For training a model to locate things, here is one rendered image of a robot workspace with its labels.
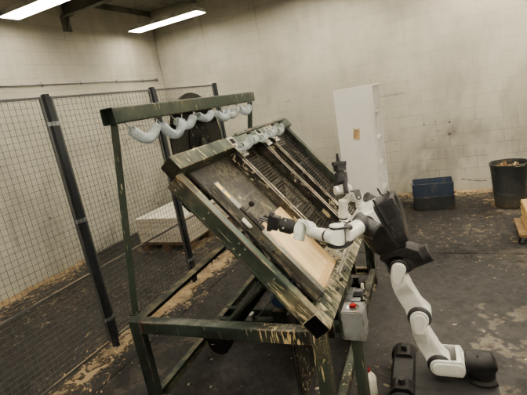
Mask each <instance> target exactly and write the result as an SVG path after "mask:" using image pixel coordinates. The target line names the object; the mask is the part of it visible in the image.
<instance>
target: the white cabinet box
mask: <svg viewBox="0 0 527 395"><path fill-rule="evenodd" d="M333 99H334V105H335V112H336V123H337V130H338V137H339V143H340V154H341V161H346V162H347V164H346V168H347V170H345V172H347V178H348V182H347V184H350V185H351V186H352V190H355V189H359V190H360V192H361V193H362V194H363V196H364V194H365V193H366V192H369V193H371V194H373V195H375V196H377V197H379V196H380V194H379V192H378V190H377V189H376V188H379V190H380V192H381V194H385V193H387V190H389V184H388V176H387V161H386V153H385V145H384V137H383V121H382V113H381V105H380V90H379V83H376V84H371V85H363V86H358V87H353V88H349V89H341V90H336V91H333Z"/></svg>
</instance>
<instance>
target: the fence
mask: <svg viewBox="0 0 527 395"><path fill-rule="evenodd" d="M217 184H218V182H217V183H214V184H213V185H212V187H211V189H212V190H213V191H214V192H215V193H216V194H217V195H218V196H219V197H220V198H221V199H222V200H223V201H224V202H225V203H226V204H227V205H228V206H229V207H230V208H231V209H232V210H233V211H234V212H235V213H236V214H237V215H238V216H239V217H240V218H241V219H243V218H245V219H246V220H247V221H248V222H249V223H250V224H251V225H252V226H253V227H252V228H251V229H252V230H253V231H254V232H255V233H256V234H257V235H258V236H259V237H260V238H261V239H262V240H263V241H264V242H265V241H267V240H269V242H270V243H272V245H273V246H275V249H274V252H275V253H276V254H277V255H278V256H279V257H280V258H281V259H282V260H283V261H284V262H285V263H286V264H287V265H288V266H289V267H290V268H291V269H292V270H293V271H294V272H295V273H296V274H297V275H298V276H299V277H300V278H301V279H302V280H303V281H304V282H305V283H306V284H307V285H308V286H309V287H310V288H311V289H312V290H313V291H314V292H315V293H316V294H317V295H318V296H320V295H322V294H323V293H324V291H325V289H324V288H323V287H322V286H321V285H320V284H319V283H318V282H317V281H316V280H315V279H314V278H313V277H312V276H311V275H310V274H309V273H308V272H307V271H306V270H305V269H304V268H303V267H302V266H301V265H300V264H299V263H298V262H297V261H296V260H295V259H294V258H293V257H292V256H291V255H290V254H289V253H288V252H287V251H286V250H285V249H284V248H283V247H282V246H281V245H280V244H279V243H278V242H277V241H276V240H275V239H274V238H273V237H272V236H271V235H270V234H269V233H268V232H267V231H266V230H265V229H264V230H263V231H261V230H260V229H259V228H258V227H257V226H256V225H255V224H254V223H253V222H252V221H251V220H250V219H249V218H248V217H247V216H246V215H245V214H244V213H243V212H242V211H241V210H240V208H241V205H240V204H239V203H238V202H237V201H236V200H235V199H234V198H233V197H232V196H231V197H228V196H227V195H226V194H225V193H224V192H225V191H226V190H225V189H224V188H223V189H222V190H221V189H220V188H219V187H218V186H217Z"/></svg>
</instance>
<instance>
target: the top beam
mask: <svg viewBox="0 0 527 395"><path fill-rule="evenodd" d="M282 123H283V125H284V127H283V128H284V131H285V130H286V129H287V128H289V127H290V126H291V125H292V123H291V122H289V121H288V120H287V119H286V118H285V119H284V121H282ZM280 124H281V123H279V122H277V123H275V124H274V126H275V127H276V128H278V127H280V126H279V125H280ZM248 136H249V135H248V134H247V133H245V134H242V135H240V136H235V135H233V136H232V137H233V138H234V139H235V140H236V141H238V143H240V142H242V141H244V140H246V137H248ZM235 151H236V149H235V148H234V147H233V146H232V145H231V144H230V143H229V142H228V141H227V140H226V138H224V139H221V140H217V141H215V142H212V143H208V144H206V145H203V146H200V147H196V148H194V149H191V150H187V151H184V152H182V153H179V154H175V155H173V156H170V157H168V158H167V160H166V161H165V163H164V164H163V166H162V167H161V170H162V171H163V172H164V173H165V174H166V175H167V176H168V177H169V178H170V179H174V178H175V177H176V175H177V174H178V173H181V172H182V173H183V174H184V175H185V174H188V173H189V172H193V171H194V170H196V169H199V168H201V167H204V166H206V165H209V164H211V163H213V162H215V161H218V160H220V159H222V158H225V157H227V156H229V155H231V154H233V153H234V152H235Z"/></svg>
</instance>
